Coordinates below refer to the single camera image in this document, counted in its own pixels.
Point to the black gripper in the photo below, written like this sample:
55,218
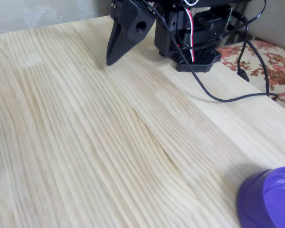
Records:
131,25

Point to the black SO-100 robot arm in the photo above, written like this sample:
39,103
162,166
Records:
166,40

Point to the purple plastic bowl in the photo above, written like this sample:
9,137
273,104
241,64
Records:
251,202

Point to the grey sheer curtain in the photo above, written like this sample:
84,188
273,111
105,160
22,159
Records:
38,14

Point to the black power plug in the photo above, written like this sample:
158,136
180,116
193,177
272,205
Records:
240,16

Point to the floral pattern fabric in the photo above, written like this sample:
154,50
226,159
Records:
280,69

